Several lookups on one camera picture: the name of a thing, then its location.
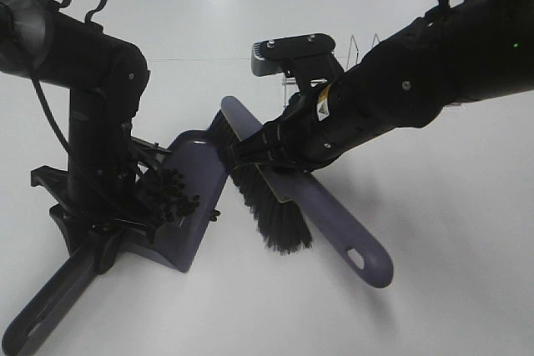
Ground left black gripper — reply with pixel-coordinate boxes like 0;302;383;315
31;166;154;274

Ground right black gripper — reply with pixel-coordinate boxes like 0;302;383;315
227;96;334;171

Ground purple hand brush black bristles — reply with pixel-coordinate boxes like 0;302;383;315
208;96;394;288

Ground pile of coffee beans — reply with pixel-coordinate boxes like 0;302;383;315
140;168;201;223

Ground purple plastic dustpan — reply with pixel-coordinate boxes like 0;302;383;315
2;130;227;355

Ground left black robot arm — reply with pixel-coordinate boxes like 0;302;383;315
1;0;161;273

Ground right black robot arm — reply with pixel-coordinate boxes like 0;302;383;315
225;0;533;171

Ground chrome wire dish rack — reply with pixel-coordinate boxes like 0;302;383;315
281;34;360;108

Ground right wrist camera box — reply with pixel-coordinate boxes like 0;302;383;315
251;33;335;80

